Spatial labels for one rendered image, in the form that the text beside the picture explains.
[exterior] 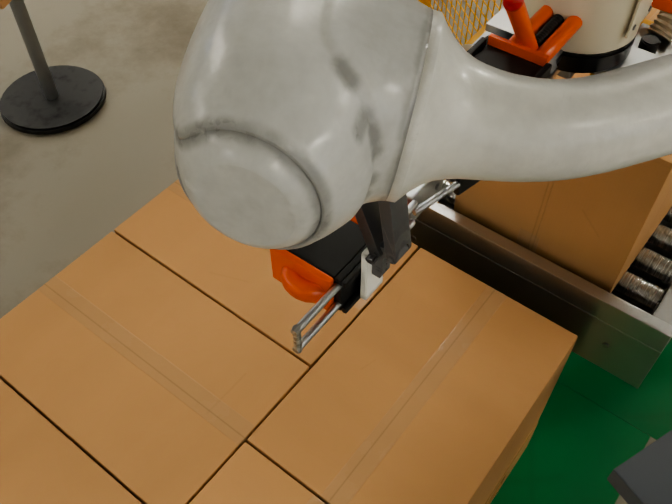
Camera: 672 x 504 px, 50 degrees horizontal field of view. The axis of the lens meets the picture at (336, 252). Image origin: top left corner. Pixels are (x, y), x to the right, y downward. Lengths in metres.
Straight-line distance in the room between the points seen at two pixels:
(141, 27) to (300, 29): 3.08
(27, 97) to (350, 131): 2.82
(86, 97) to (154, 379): 1.71
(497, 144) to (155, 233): 1.43
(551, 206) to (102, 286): 0.98
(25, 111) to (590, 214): 2.18
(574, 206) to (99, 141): 1.86
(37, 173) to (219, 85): 2.50
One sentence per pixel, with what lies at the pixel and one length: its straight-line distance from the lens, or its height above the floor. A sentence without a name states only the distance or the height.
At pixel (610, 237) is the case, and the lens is 1.56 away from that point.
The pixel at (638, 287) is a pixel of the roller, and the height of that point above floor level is 0.55.
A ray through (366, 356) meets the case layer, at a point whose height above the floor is 0.54.
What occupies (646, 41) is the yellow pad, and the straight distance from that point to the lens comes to 1.23.
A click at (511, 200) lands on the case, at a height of 0.68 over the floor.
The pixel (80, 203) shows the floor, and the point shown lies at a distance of 2.65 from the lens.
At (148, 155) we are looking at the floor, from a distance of 2.76.
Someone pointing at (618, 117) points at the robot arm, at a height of 1.59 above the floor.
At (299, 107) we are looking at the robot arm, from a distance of 0.32.
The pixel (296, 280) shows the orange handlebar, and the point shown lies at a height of 1.27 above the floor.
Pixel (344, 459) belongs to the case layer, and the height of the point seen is 0.54.
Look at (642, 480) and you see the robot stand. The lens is 1.26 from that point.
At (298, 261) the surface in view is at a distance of 0.70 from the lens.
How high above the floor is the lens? 1.83
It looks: 51 degrees down
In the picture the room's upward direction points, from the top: straight up
